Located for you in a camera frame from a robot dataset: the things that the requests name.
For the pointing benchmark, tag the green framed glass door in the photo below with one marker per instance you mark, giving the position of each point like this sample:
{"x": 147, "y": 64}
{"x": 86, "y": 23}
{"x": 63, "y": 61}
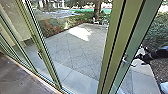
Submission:
{"x": 136, "y": 33}

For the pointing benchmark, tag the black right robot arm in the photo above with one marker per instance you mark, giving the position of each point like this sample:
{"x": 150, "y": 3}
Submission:
{"x": 159, "y": 53}

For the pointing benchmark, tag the green hedge bush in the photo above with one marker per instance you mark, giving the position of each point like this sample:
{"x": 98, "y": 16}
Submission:
{"x": 156, "y": 31}

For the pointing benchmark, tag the white garden statue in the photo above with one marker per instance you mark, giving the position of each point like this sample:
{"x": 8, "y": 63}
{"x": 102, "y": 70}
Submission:
{"x": 164, "y": 88}

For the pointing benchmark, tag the dark tree trunk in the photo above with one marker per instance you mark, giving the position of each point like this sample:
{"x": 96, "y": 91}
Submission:
{"x": 97, "y": 8}

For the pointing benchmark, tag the long low reddish hedge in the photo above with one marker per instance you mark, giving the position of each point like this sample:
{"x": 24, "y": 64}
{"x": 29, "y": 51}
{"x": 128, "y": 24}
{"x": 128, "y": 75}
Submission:
{"x": 63, "y": 25}

